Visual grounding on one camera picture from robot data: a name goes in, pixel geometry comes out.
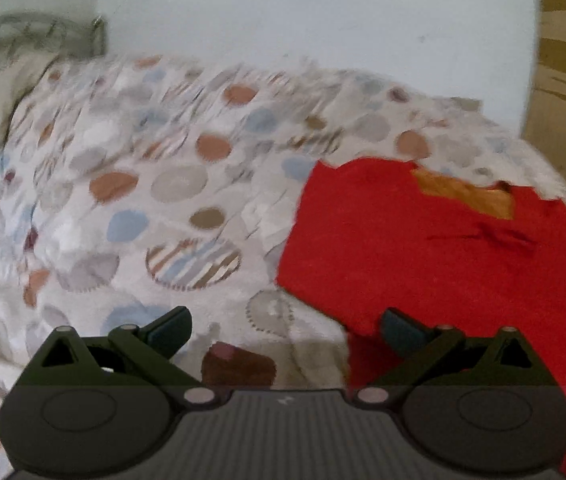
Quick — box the dotted patterned bed cover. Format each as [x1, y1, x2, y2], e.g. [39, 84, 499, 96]
[0, 56, 566, 479]

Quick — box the metal bed headboard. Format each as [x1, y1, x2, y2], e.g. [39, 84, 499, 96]
[0, 12, 108, 65]

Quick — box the red garment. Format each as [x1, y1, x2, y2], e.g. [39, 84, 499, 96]
[277, 158, 566, 474]

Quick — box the beige pillow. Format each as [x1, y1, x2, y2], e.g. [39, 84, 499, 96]
[0, 50, 60, 146]

